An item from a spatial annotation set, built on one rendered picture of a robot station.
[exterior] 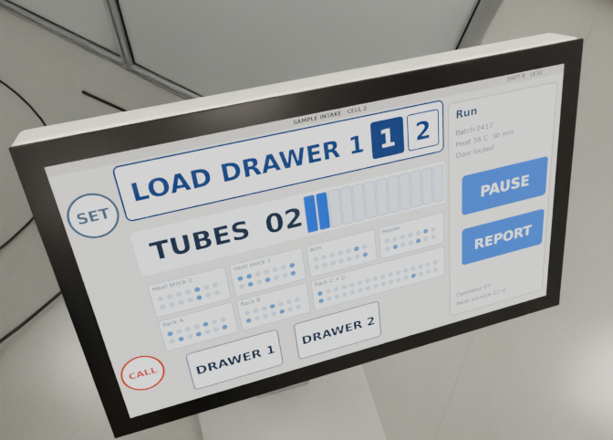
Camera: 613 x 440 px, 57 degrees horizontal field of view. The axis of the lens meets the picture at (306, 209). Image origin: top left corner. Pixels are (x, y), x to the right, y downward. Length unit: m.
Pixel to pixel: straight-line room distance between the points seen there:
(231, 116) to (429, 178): 0.20
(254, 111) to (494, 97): 0.23
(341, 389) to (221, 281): 1.07
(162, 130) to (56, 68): 1.69
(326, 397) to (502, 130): 1.11
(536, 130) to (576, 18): 2.00
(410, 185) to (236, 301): 0.20
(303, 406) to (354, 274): 1.01
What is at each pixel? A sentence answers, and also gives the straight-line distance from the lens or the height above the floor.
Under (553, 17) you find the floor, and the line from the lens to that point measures 2.56.
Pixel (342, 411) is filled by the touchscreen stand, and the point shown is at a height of 0.04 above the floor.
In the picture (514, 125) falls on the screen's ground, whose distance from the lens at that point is 0.60.
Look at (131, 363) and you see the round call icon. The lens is 0.58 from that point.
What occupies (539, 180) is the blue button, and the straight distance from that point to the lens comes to 0.64.
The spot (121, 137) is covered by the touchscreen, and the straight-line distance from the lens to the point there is 0.48.
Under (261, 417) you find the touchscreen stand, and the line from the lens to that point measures 1.55.
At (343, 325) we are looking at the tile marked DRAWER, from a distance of 0.60.
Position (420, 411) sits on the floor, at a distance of 1.66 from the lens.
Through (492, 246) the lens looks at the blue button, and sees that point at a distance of 0.64.
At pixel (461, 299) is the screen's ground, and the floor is 1.00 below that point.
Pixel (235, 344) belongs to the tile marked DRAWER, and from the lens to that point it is 0.58.
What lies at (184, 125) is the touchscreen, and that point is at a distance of 0.48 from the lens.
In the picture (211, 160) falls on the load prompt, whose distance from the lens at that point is 0.49.
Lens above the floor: 1.59
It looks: 64 degrees down
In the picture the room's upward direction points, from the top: 12 degrees clockwise
